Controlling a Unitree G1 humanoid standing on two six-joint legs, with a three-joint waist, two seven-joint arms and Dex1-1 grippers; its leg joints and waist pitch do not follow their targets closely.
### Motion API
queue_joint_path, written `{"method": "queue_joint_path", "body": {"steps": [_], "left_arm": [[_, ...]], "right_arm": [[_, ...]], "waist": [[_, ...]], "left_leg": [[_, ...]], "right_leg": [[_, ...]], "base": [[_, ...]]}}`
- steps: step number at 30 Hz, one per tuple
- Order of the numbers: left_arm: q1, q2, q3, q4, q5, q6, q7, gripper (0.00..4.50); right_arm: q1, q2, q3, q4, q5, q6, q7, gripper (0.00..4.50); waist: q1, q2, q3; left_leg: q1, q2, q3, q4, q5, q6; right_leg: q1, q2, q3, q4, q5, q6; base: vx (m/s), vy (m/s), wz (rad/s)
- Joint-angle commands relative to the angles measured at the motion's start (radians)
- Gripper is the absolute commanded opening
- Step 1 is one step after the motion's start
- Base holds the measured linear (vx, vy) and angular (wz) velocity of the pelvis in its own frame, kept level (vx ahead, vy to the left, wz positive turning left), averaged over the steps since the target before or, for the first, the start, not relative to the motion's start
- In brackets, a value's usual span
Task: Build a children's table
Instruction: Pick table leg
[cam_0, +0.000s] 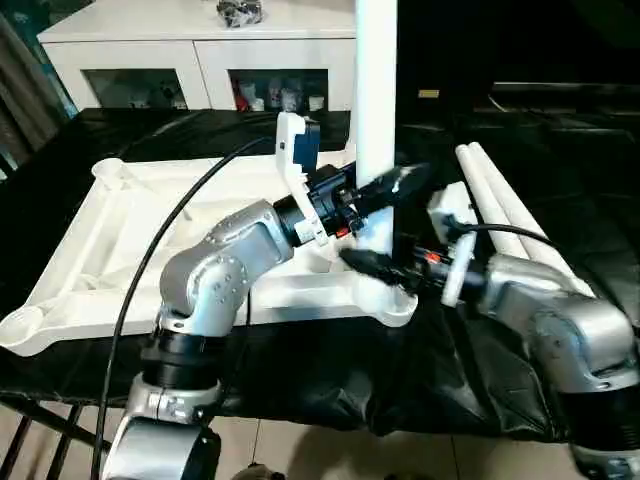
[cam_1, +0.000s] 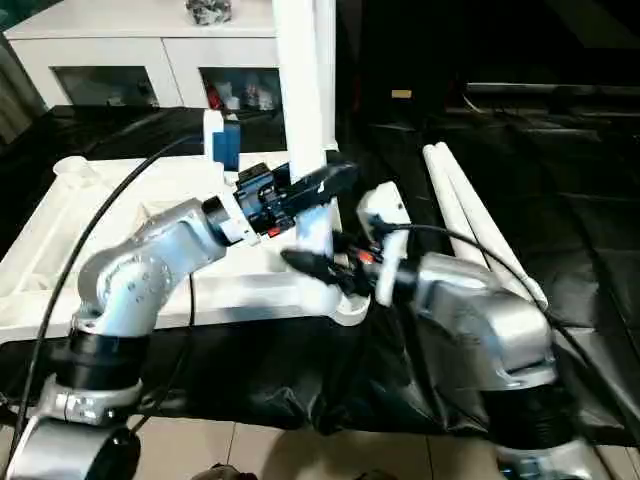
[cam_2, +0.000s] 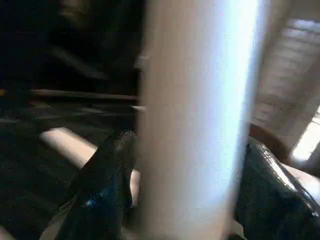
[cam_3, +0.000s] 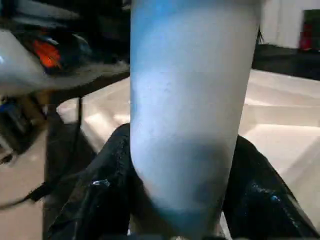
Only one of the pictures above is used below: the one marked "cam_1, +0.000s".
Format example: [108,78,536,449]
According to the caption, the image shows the white plastic table leg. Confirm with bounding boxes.
[422,144,521,291]
[435,143,549,307]
[318,0,338,153]
[272,0,349,323]

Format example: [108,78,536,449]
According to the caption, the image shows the white plastic table top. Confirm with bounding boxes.
[0,150,371,347]

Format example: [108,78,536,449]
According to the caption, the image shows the toy figures behind cabinet glass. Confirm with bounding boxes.
[202,70,283,112]

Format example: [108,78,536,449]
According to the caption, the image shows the grey plush toy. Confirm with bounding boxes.
[186,0,233,27]

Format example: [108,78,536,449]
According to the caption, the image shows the white cabinet with glass doors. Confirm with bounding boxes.
[5,0,291,113]

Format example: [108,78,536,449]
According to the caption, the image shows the silver left leg black foot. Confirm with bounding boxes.
[203,465,251,480]

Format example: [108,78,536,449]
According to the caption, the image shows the black work mat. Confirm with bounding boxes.
[0,100,640,437]

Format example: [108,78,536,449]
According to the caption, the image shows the black tv cabinet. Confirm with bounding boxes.
[335,0,640,131]

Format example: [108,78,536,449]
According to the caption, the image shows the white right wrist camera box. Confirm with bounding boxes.
[356,183,413,301]

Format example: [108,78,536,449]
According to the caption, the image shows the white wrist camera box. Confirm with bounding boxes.
[203,111,265,243]
[356,183,413,301]

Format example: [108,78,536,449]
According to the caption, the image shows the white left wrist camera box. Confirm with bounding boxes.
[203,111,265,243]

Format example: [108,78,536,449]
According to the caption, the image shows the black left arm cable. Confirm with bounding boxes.
[0,134,217,480]

